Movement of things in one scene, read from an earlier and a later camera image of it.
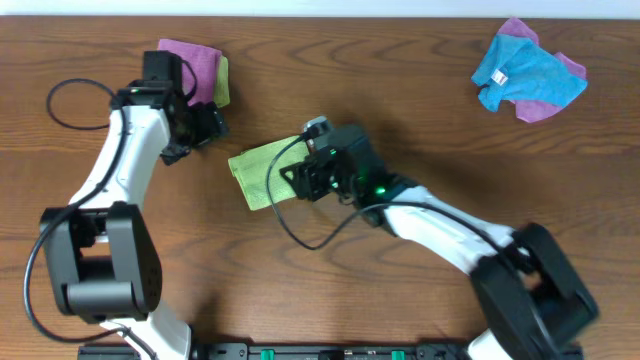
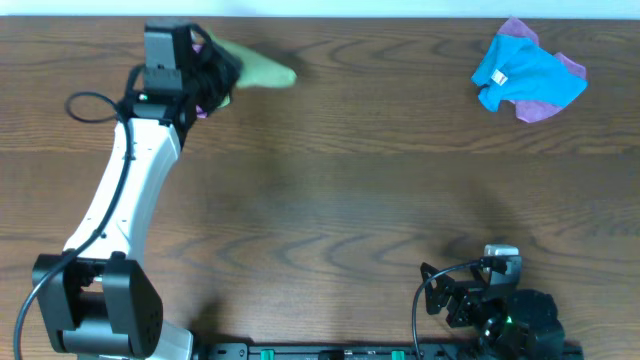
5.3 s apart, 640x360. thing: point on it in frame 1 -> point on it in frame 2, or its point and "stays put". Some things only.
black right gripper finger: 300,181 -> 438,288
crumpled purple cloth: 534,112 stays put
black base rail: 529,351 stays put
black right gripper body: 330,178 -> 469,311
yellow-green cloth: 251,169 -> 257,71
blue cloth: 515,69 stays put
